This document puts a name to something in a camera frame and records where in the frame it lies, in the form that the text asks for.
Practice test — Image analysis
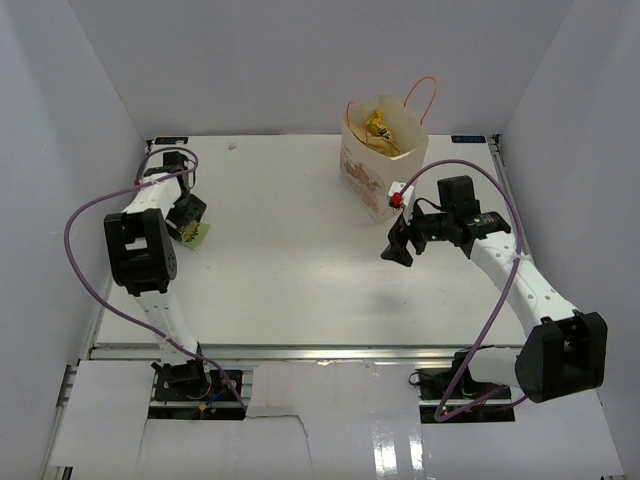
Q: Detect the green snack packet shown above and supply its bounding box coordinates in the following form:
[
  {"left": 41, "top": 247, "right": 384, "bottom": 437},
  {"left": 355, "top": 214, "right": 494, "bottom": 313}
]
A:
[{"left": 180, "top": 221, "right": 210, "bottom": 250}]

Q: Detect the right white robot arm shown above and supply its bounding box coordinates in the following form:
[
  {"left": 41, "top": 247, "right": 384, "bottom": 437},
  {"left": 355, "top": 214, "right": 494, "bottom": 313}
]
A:
[{"left": 381, "top": 176, "right": 608, "bottom": 403}]

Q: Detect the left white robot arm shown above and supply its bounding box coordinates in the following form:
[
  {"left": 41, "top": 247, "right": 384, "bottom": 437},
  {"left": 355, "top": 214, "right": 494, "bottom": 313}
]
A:
[{"left": 103, "top": 147, "right": 207, "bottom": 370}]

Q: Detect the yellow candy packet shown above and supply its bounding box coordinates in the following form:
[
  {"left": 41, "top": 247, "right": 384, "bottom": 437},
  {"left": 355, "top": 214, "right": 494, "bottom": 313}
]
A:
[{"left": 366, "top": 109, "right": 393, "bottom": 142}]

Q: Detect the aluminium front rail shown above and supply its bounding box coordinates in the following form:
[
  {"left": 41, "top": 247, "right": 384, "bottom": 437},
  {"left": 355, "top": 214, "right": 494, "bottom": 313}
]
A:
[{"left": 89, "top": 346, "right": 526, "bottom": 363}]

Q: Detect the white foam board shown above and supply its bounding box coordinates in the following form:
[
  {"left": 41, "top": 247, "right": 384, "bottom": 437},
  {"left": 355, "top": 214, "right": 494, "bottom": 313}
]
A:
[{"left": 50, "top": 361, "right": 623, "bottom": 479}]

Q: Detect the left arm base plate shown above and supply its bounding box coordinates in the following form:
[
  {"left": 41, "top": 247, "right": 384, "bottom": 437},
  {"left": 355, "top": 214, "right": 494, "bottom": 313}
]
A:
[{"left": 148, "top": 370, "right": 245, "bottom": 421}]

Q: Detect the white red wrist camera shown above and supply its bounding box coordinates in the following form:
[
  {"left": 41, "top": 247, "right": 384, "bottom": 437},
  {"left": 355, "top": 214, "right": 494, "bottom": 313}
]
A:
[{"left": 387, "top": 181, "right": 415, "bottom": 225}]

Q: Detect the cream paper bag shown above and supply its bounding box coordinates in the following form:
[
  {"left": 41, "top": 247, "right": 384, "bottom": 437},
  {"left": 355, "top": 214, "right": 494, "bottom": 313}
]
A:
[{"left": 339, "top": 75, "right": 438, "bottom": 223}]

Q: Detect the large brown snack bag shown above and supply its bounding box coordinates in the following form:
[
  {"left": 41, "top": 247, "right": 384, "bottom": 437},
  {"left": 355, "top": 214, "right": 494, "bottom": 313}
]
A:
[{"left": 356, "top": 132, "right": 401, "bottom": 157}]

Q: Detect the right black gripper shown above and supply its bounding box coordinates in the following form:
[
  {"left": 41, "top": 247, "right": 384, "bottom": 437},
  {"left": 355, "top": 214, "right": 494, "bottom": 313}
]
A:
[{"left": 381, "top": 198, "right": 454, "bottom": 267}]

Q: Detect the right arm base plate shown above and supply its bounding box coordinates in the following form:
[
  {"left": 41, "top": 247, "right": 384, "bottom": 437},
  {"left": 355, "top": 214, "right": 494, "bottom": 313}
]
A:
[{"left": 407, "top": 368, "right": 515, "bottom": 425}]

